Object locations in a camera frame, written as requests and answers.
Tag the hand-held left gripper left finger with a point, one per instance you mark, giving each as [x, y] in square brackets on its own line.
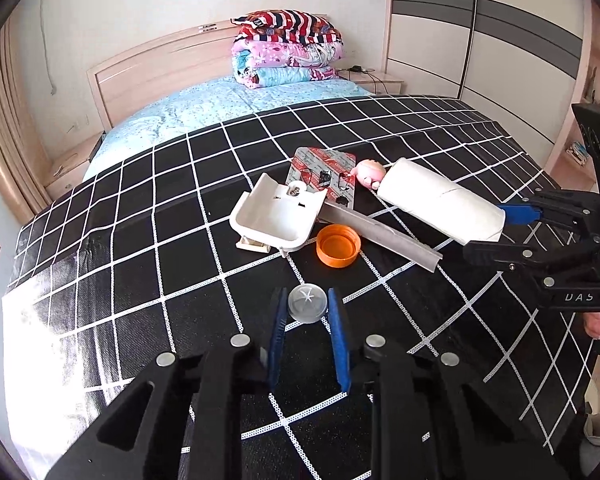
[279, 330]

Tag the white headboard switch panel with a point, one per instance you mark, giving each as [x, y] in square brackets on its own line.
[207, 29]

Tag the wooden open shelf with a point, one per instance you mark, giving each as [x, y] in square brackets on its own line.
[575, 160]

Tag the wooden nightstand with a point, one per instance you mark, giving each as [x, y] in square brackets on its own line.
[382, 81]
[67, 160]

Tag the pink folded quilt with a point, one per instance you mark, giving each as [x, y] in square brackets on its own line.
[285, 52]

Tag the clear plastic cap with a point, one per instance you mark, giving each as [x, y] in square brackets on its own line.
[307, 302]

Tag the blue cartoon folded quilt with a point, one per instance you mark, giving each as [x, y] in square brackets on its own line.
[275, 76]

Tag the red blue striped quilt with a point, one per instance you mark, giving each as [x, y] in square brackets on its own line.
[290, 22]

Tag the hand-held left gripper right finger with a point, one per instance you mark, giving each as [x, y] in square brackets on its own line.
[337, 340]

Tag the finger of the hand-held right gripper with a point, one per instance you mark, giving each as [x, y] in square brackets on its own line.
[485, 252]
[517, 214]

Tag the red silver blister pack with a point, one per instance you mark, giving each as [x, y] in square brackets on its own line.
[325, 170]

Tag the grey angled strip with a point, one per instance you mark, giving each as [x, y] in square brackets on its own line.
[380, 232]

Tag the blue floral bedsheet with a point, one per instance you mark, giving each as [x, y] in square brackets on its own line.
[180, 105]

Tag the white grey wardrobe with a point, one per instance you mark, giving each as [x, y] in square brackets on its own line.
[480, 35]

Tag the pink doll figure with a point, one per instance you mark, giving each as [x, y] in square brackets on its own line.
[367, 172]

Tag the beige curtain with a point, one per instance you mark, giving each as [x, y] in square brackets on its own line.
[5, 110]

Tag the white plastic soap dish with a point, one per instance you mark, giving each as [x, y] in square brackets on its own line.
[275, 215]

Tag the orange bottle cap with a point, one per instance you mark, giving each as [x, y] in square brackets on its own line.
[337, 245]

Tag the wooden bed headboard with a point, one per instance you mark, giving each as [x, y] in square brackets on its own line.
[145, 65]

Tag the white paper roll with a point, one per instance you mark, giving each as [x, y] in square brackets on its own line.
[442, 200]

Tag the person's right hand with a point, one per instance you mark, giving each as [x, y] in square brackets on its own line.
[595, 325]

